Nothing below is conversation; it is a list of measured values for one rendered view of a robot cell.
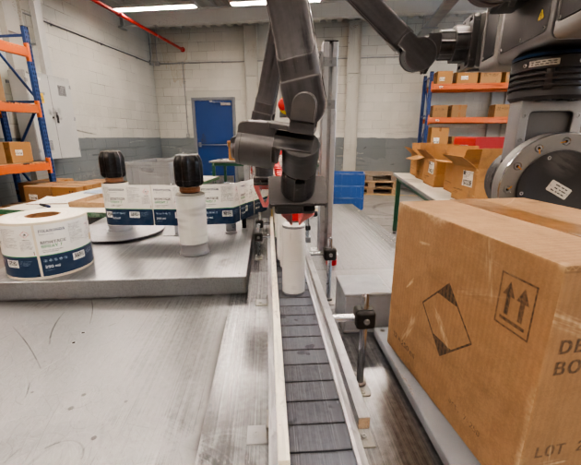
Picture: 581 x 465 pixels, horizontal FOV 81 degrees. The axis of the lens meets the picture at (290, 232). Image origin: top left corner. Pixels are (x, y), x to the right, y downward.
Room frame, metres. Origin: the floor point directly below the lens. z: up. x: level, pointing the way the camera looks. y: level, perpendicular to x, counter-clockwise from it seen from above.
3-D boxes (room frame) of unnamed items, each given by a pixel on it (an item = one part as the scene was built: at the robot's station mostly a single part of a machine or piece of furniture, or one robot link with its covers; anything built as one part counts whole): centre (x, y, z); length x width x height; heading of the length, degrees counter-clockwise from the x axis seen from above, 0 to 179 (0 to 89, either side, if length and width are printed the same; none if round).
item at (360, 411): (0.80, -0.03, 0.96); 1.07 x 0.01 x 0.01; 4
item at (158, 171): (3.16, 1.17, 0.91); 0.60 x 0.40 x 0.22; 176
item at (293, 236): (0.72, -0.01, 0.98); 0.05 x 0.05 x 0.20
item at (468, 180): (2.39, -1.36, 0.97); 0.51 x 0.39 x 0.37; 88
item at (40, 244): (0.88, 0.66, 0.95); 0.20 x 0.20 x 0.14
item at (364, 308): (0.47, -0.09, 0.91); 0.07 x 0.03 x 0.16; 94
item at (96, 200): (2.24, 1.26, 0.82); 0.34 x 0.24 x 0.03; 178
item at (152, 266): (1.18, 0.48, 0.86); 0.80 x 0.67 x 0.05; 4
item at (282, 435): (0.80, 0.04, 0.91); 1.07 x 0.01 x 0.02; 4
